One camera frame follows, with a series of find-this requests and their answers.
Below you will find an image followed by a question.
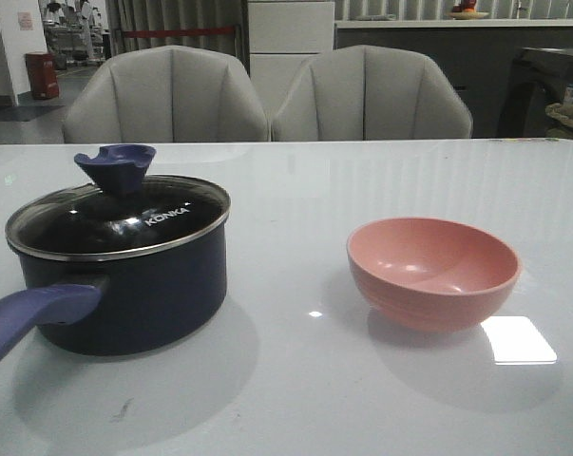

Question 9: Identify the right grey upholstered chair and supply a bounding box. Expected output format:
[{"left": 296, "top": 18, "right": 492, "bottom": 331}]
[{"left": 271, "top": 45, "right": 473, "bottom": 142}]

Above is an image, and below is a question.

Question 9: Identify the beige cushion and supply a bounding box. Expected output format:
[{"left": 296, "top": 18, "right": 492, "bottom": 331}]
[{"left": 545, "top": 103, "right": 573, "bottom": 141}]

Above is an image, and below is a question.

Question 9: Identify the red barrier tape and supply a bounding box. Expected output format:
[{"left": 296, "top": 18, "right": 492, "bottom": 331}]
[{"left": 122, "top": 26, "right": 237, "bottom": 39}]

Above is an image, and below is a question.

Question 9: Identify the pink bowl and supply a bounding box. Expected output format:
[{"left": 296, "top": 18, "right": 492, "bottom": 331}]
[{"left": 347, "top": 217, "right": 523, "bottom": 333}]

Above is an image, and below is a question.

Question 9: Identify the glass lid blue knob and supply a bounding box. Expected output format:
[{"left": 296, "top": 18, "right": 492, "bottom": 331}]
[{"left": 5, "top": 144, "right": 231, "bottom": 262}]

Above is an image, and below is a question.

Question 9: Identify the red bin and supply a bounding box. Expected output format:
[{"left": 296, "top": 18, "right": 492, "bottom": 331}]
[{"left": 25, "top": 51, "right": 59, "bottom": 100}]

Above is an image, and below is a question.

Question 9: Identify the grey upholstered chair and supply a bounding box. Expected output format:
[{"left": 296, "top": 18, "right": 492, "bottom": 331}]
[
  {"left": 271, "top": 45, "right": 473, "bottom": 142},
  {"left": 62, "top": 46, "right": 270, "bottom": 143}
]

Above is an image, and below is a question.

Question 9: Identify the left grey upholstered chair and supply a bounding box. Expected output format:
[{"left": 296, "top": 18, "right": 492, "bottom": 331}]
[{"left": 62, "top": 46, "right": 270, "bottom": 143}]

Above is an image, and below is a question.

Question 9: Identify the white cabinet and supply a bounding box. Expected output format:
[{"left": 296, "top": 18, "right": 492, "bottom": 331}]
[{"left": 247, "top": 1, "right": 334, "bottom": 115}]

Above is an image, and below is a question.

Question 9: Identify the fruit plate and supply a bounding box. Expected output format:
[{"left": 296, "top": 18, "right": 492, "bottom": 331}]
[{"left": 448, "top": 0, "right": 488, "bottom": 20}]

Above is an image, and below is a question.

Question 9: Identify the grey counter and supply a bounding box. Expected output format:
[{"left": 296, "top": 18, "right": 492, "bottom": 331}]
[{"left": 335, "top": 19, "right": 573, "bottom": 138}]

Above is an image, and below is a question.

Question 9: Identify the dark armchair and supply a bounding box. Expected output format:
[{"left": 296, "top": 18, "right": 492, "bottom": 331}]
[{"left": 497, "top": 47, "right": 573, "bottom": 138}]

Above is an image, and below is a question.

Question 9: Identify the dark blue saucepan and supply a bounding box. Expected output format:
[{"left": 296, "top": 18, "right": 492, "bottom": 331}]
[{"left": 0, "top": 174, "right": 232, "bottom": 379}]

